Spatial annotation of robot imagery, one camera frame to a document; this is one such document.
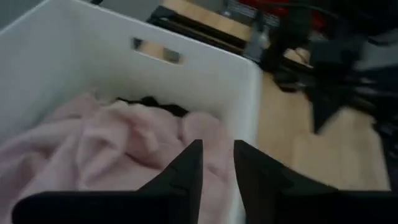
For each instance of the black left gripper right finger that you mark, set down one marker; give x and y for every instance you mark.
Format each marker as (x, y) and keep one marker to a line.
(295, 205)

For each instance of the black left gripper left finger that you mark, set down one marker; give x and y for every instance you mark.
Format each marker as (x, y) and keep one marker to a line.
(155, 205)

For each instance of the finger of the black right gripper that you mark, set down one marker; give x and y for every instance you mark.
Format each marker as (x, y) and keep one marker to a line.
(326, 105)

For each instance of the pink garment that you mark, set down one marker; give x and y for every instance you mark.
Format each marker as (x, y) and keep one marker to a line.
(109, 146)

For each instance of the black garment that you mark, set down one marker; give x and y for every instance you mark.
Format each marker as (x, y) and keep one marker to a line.
(149, 101)

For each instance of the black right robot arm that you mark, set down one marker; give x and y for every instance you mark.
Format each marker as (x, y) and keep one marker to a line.
(357, 18)

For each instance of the white perforated plastic basket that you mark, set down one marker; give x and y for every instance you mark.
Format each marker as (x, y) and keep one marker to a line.
(93, 71)

